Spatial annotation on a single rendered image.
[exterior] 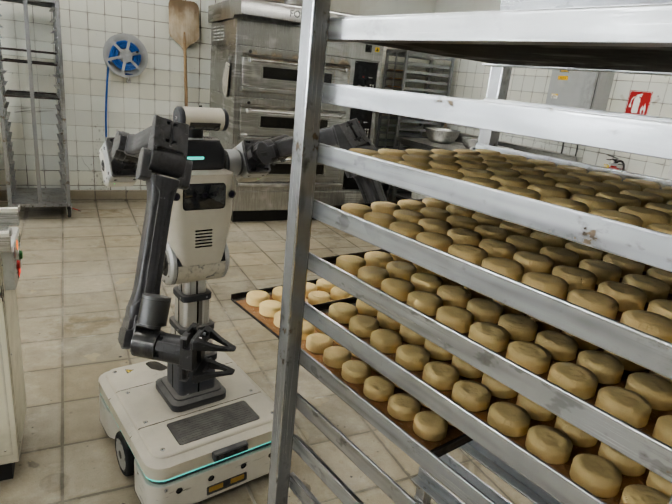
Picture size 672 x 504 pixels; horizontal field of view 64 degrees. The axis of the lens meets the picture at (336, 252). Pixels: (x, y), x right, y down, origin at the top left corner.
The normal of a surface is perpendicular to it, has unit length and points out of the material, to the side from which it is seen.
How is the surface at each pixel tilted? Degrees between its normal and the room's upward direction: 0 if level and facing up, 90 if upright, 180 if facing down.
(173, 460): 31
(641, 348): 90
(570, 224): 90
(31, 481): 0
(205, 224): 90
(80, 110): 90
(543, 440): 0
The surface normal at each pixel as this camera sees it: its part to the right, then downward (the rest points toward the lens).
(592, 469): 0.10, -0.95
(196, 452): 0.39, -0.66
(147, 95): 0.44, 0.32
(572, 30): -0.80, 0.11
